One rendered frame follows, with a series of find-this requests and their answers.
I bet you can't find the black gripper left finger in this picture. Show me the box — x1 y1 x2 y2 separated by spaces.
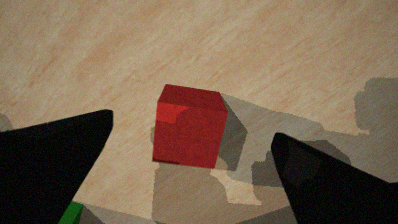
0 109 114 224

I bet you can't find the dark red block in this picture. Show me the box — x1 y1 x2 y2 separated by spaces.
152 84 228 169

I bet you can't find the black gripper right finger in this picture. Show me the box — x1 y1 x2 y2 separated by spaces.
271 133 398 224

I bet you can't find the dark green block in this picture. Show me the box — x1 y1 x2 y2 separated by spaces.
58 201 83 224

